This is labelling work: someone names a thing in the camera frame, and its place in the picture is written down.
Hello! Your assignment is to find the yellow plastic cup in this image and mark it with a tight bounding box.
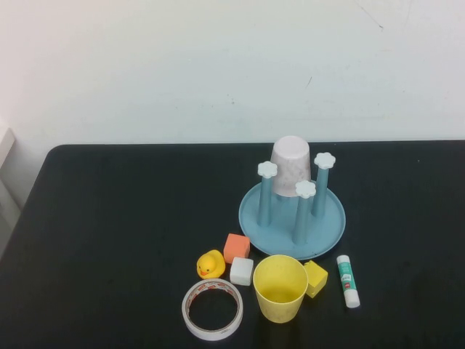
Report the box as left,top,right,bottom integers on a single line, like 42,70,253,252
253,254,310,323

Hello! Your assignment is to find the pale pink plastic cup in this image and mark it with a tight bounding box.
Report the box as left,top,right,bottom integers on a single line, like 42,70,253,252
270,135,312,198

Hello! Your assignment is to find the blue cup stand with pegs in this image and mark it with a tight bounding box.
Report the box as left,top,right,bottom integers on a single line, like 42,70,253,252
238,152,347,261

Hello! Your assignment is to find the orange foam cube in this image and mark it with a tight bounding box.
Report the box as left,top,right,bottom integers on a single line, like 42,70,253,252
222,233,251,264

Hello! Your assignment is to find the yellow rubber duck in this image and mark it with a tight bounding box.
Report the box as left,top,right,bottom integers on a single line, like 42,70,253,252
196,249,226,280

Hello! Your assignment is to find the white foam cube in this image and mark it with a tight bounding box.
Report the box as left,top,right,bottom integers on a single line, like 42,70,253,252
229,256,254,287

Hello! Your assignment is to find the white tape roll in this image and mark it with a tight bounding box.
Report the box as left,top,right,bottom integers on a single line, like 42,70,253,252
180,278,243,342

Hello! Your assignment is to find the yellow cube block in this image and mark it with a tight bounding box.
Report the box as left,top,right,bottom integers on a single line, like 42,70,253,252
303,260,329,300

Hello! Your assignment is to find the green white glue stick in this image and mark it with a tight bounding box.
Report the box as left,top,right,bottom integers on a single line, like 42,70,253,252
336,254,361,309

